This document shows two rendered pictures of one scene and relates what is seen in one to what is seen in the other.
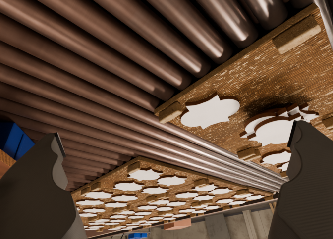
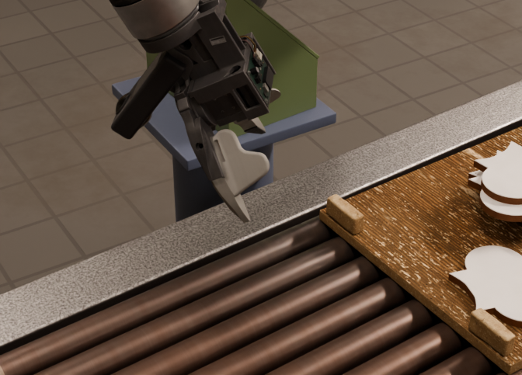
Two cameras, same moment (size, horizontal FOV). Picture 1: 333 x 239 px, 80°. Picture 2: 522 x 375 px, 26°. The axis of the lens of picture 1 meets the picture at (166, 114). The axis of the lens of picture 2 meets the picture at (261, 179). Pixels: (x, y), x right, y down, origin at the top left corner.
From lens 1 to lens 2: 1.15 m
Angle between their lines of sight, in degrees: 76
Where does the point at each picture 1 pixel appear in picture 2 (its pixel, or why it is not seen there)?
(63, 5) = not seen: outside the picture
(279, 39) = (349, 225)
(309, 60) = (398, 196)
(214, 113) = (508, 275)
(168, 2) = (287, 329)
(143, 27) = (314, 355)
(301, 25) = (333, 213)
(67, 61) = not seen: outside the picture
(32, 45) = not seen: outside the picture
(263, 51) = (372, 239)
